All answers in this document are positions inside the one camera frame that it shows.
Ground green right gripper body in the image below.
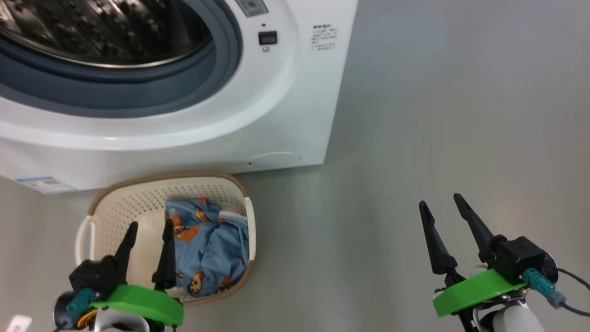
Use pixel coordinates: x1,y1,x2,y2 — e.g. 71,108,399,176
432,269,528,332

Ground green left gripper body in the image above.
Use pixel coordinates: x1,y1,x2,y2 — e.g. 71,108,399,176
90,285,185,327

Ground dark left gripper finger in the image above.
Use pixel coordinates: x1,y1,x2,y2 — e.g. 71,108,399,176
152,219,177,291
113,221,139,285

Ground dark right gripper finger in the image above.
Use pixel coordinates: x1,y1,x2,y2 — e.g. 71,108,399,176
419,201,458,276
453,193,496,264

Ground blue bear-print garment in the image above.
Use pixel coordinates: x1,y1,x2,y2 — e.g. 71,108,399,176
165,198,250,298

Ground cream perforated laundry basket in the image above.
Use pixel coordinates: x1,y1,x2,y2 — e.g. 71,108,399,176
75,173,257,308

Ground grey rubber door gasket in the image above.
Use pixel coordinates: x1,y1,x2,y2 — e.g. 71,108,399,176
0,0,243,118

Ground white front-load washing machine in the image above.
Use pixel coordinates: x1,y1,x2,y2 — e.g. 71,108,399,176
0,0,359,192

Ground blue energy label sticker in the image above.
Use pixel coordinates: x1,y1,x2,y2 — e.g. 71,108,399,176
15,176,78,195

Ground round white filter cover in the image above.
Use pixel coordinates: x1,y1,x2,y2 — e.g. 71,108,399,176
247,151,302,169

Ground grey rectangular warning label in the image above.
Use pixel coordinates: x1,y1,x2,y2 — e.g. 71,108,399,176
235,0,269,18

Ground right black cable teal plug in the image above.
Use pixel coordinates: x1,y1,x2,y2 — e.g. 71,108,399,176
523,267,590,318

